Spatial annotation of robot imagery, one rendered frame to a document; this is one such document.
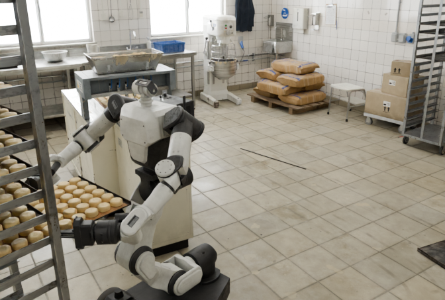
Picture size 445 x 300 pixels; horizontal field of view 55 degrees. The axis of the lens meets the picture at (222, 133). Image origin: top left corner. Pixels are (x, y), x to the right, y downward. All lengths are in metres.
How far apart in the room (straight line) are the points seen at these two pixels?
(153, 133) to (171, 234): 1.32
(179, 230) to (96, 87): 1.24
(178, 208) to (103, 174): 0.78
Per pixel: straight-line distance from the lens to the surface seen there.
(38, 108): 1.46
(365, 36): 6.70
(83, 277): 3.11
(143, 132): 1.92
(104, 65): 3.34
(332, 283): 2.99
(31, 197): 1.56
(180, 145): 1.74
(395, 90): 5.95
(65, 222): 1.72
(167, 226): 3.06
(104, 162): 3.48
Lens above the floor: 1.79
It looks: 19 degrees down
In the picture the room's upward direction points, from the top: straight up
